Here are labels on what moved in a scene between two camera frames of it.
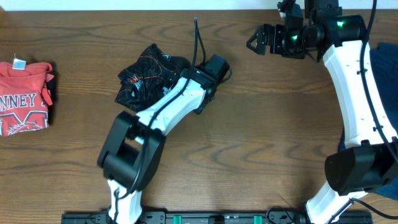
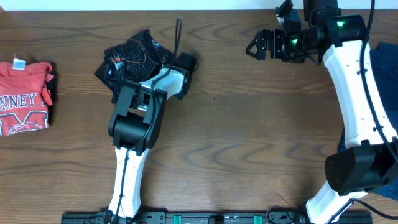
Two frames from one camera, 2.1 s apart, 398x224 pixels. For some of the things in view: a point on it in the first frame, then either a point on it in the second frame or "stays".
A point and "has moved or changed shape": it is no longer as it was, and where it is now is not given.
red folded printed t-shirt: (25, 96) stays
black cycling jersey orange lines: (144, 80) has moved or changed shape
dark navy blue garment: (384, 60) stays
